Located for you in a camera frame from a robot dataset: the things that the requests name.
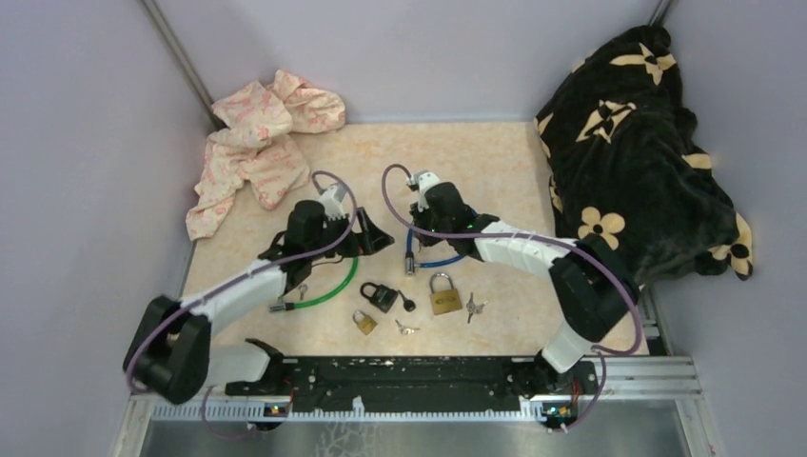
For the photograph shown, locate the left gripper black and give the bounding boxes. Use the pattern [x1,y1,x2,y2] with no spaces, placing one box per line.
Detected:
[307,205,392,260]

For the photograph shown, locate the blue cable lock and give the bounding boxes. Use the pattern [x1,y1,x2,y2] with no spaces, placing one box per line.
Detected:
[403,229,464,276]

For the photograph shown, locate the black padlock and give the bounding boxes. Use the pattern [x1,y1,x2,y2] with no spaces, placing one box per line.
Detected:
[360,282,400,313]

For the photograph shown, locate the black padlock key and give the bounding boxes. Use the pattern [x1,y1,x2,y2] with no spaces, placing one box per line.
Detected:
[398,290,417,312]

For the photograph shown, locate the small brass padlock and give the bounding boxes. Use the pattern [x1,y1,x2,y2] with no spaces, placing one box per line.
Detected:
[352,310,378,335]

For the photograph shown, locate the large brass padlock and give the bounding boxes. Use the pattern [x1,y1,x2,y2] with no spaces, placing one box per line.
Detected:
[429,272,463,316]

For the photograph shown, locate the small padlock keys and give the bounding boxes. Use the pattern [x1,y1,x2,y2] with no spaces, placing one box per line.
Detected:
[395,320,420,335]

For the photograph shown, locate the green cable lock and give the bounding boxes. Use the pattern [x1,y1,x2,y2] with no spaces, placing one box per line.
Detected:
[267,255,361,313]

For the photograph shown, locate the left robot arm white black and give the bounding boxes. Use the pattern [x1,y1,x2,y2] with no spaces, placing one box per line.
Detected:
[123,200,394,405]

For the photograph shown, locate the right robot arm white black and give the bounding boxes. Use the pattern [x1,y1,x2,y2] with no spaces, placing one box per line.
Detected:
[406,172,640,392]

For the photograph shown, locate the keys of large padlock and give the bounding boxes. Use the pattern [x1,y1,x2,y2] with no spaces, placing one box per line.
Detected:
[465,293,488,324]

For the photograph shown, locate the pink patterned cloth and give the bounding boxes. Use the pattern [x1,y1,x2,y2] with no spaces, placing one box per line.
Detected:
[185,70,346,241]

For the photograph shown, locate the black floral blanket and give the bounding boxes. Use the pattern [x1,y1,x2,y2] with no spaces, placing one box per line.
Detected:
[534,25,754,286]

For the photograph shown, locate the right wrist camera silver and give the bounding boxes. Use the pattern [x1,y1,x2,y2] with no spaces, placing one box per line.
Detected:
[406,170,442,212]

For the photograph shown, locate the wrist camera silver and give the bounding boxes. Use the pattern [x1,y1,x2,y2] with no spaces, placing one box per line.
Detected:
[318,184,349,221]
[406,170,442,212]

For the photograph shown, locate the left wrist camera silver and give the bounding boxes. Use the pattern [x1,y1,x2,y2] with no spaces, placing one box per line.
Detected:
[318,184,349,221]

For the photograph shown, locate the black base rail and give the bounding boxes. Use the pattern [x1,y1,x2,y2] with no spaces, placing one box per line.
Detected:
[225,343,581,414]

